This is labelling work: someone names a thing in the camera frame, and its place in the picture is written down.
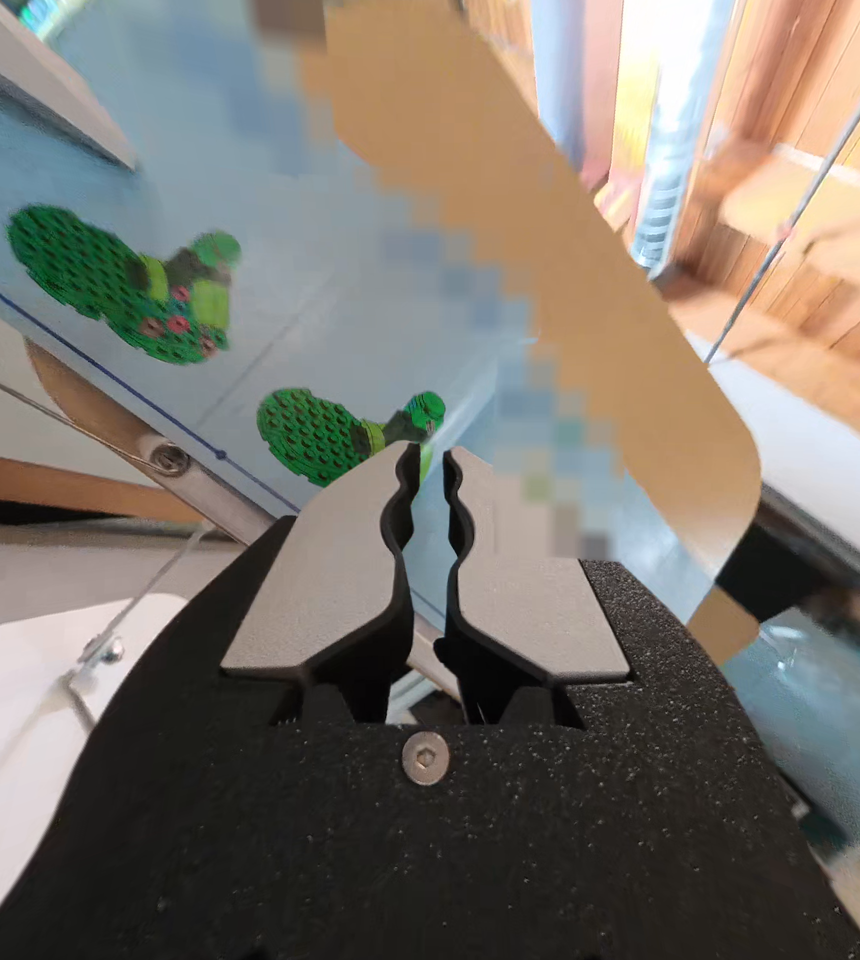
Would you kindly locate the wooden book stand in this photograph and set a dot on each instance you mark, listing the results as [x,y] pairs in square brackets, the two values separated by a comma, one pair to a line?
[625,375]

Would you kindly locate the silver ventilation duct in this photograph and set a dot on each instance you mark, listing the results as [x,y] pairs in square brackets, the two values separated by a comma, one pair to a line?
[666,187]

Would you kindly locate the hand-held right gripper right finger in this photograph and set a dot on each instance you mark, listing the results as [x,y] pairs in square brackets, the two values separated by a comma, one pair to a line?
[535,600]

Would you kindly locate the lego instruction booklet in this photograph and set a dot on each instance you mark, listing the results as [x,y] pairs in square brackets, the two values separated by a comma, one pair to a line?
[287,225]

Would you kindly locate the wooden-edged grey table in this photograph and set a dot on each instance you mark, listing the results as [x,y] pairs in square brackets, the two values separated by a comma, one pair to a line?
[62,484]

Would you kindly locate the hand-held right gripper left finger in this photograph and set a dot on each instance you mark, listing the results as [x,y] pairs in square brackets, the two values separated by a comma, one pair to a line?
[310,585]

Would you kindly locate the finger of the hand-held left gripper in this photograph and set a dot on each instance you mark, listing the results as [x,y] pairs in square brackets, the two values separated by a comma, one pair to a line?
[40,67]

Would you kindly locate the grey metal pipe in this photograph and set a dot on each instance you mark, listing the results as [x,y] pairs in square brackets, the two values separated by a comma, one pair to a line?
[782,234]

